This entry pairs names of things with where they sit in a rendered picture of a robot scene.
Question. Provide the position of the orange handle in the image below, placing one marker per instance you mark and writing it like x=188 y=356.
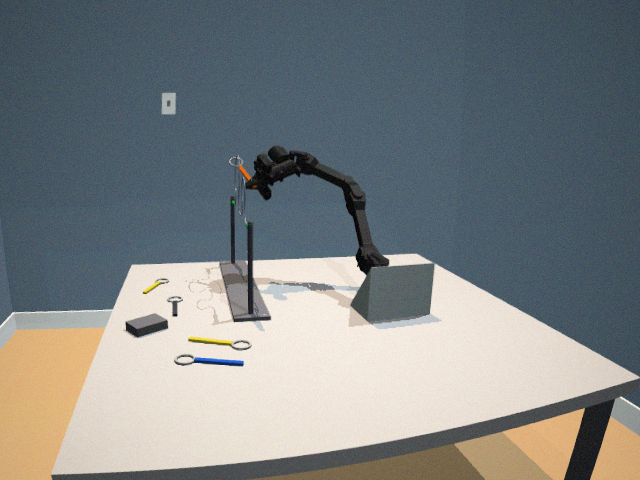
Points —
x=242 y=170

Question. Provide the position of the yellow-handled grey loop tool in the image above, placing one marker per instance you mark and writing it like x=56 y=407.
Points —
x=220 y=342
x=155 y=285

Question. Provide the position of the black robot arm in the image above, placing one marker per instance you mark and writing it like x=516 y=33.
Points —
x=368 y=255

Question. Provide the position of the blue handle with grey loop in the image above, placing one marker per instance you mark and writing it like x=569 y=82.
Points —
x=209 y=361

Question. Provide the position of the dark grey handle with metal loop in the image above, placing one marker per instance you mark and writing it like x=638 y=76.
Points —
x=175 y=305

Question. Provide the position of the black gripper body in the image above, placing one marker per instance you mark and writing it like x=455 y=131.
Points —
x=272 y=173

